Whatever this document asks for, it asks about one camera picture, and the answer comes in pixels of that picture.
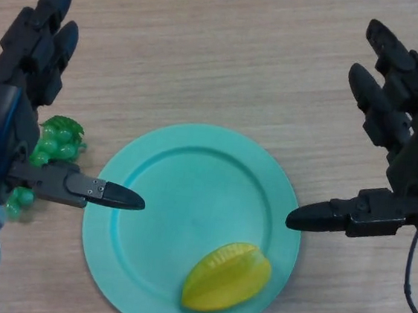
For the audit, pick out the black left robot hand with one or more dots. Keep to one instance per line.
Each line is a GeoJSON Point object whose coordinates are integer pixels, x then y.
{"type": "Point", "coordinates": [3, 123]}

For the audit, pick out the green round plate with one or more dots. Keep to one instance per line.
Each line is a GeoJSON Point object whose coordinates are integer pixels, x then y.
{"type": "Point", "coordinates": [191, 184]}

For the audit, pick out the yellow starfruit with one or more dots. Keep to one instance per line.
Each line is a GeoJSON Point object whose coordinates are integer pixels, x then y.
{"type": "Point", "coordinates": [225, 281]}

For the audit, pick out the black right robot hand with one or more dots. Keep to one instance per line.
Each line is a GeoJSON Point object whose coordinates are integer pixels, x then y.
{"type": "Point", "coordinates": [417, 167]}

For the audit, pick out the green grape bunch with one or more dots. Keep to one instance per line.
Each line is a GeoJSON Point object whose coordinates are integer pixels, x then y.
{"type": "Point", "coordinates": [57, 140]}

